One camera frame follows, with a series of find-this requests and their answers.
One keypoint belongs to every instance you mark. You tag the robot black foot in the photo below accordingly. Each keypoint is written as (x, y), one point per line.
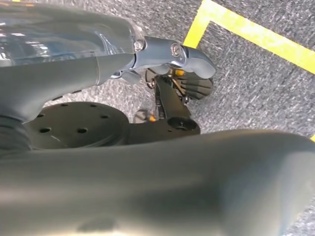
(196, 88)

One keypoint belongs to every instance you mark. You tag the yellow floor tape square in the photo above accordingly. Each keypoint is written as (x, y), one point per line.
(245, 31)

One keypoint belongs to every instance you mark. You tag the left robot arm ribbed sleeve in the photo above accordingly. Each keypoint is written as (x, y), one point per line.
(12, 136)

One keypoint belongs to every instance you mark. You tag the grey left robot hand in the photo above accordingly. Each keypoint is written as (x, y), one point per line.
(61, 75)

